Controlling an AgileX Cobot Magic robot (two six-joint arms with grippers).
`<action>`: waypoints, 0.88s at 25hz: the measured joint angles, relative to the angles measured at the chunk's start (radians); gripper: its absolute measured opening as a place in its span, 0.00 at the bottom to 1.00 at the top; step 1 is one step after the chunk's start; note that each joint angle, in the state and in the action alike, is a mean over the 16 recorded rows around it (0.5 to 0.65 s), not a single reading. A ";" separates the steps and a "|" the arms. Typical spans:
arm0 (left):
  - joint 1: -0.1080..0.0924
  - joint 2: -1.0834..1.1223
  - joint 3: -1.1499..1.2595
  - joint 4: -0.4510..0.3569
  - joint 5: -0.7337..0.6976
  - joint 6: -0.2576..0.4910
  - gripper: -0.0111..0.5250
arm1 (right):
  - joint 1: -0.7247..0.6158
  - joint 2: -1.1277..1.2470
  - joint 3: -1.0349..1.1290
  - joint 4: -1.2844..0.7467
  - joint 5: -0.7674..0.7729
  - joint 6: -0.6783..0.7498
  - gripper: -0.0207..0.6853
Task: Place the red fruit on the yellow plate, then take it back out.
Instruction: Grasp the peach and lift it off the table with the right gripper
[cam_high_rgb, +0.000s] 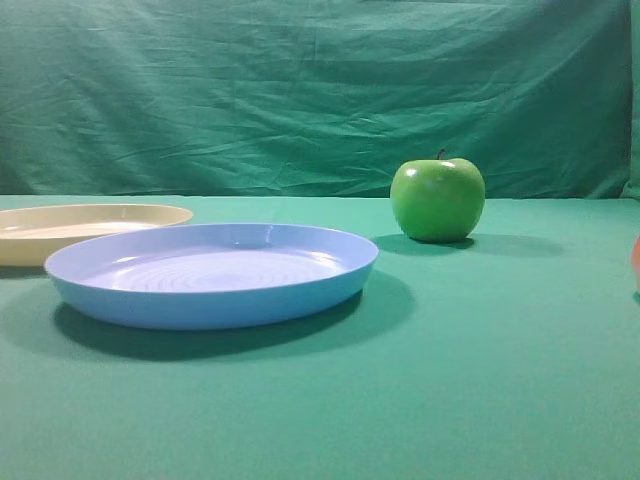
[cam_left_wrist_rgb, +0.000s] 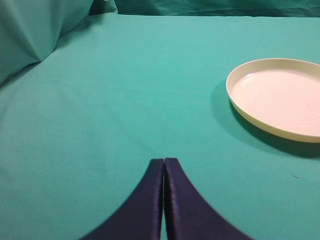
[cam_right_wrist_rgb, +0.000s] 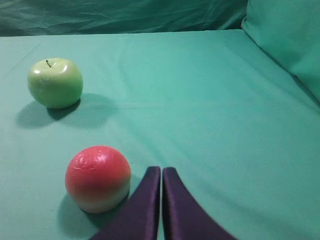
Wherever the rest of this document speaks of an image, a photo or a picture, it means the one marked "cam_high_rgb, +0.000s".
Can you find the green backdrop cloth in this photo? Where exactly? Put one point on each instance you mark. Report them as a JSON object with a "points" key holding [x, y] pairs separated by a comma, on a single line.
{"points": [[317, 98]]}

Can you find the green apple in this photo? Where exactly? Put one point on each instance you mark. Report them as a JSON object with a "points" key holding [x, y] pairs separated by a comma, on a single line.
{"points": [[438, 200]]}

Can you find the yellow plastic plate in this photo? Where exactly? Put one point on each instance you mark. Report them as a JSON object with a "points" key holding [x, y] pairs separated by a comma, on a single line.
{"points": [[30, 235]]}

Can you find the green table cloth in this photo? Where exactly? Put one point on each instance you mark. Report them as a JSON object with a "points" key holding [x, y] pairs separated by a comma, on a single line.
{"points": [[512, 356]]}

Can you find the blue plastic plate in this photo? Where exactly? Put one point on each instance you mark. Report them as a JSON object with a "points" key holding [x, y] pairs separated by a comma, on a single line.
{"points": [[212, 276]]}

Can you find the round yellow bread bun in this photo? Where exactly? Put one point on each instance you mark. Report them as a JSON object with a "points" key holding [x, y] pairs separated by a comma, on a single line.
{"points": [[635, 263]]}

